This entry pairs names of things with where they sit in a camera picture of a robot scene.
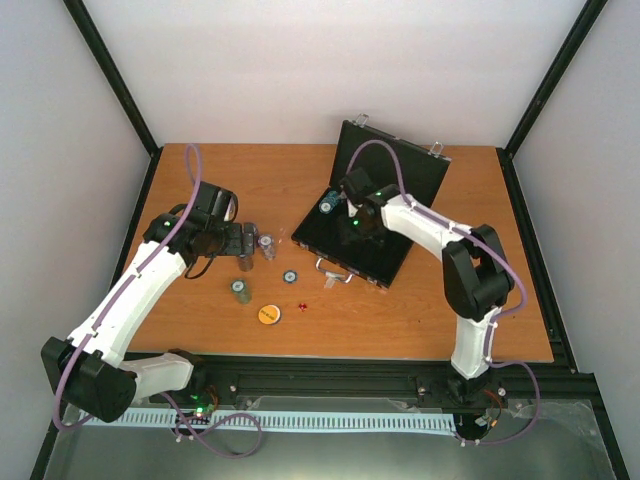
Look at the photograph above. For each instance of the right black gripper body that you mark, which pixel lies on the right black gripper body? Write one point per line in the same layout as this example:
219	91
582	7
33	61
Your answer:
360	232

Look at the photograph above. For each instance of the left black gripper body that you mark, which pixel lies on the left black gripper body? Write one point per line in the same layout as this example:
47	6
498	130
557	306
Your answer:
232	247

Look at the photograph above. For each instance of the blue chip stack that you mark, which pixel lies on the blue chip stack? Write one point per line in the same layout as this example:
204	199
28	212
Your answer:
329	202

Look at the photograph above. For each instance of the single blue poker chip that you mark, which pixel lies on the single blue poker chip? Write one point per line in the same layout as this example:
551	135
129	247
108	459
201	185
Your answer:
290	276

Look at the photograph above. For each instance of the black poker set case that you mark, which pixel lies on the black poker set case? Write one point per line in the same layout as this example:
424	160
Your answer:
363	166

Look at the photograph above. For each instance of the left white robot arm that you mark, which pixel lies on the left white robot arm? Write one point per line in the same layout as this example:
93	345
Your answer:
88	369

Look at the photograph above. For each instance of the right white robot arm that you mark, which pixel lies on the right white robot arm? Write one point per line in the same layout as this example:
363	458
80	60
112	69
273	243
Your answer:
475	272

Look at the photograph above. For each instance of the purple chip stack right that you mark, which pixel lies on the purple chip stack right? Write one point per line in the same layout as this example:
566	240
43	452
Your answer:
267	246

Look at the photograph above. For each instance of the green chip stack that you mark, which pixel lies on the green chip stack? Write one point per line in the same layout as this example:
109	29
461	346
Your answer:
241	291

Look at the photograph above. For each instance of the orange big blind button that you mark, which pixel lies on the orange big blind button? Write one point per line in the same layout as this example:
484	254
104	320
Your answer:
269	314

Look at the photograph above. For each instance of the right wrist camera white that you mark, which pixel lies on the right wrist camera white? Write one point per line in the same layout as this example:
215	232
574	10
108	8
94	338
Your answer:
352	208

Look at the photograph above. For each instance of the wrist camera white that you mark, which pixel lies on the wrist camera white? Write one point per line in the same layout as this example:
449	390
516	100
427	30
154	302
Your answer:
352	208
232	208

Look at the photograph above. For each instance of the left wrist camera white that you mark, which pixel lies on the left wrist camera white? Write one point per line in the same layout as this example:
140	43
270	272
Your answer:
232	208

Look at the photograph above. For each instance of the light blue slotted cable duct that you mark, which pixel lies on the light blue slotted cable duct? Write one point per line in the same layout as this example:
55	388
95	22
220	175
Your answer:
331	422

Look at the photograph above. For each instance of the black aluminium frame rail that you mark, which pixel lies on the black aluminium frame rail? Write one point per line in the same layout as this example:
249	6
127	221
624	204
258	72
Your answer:
426	384

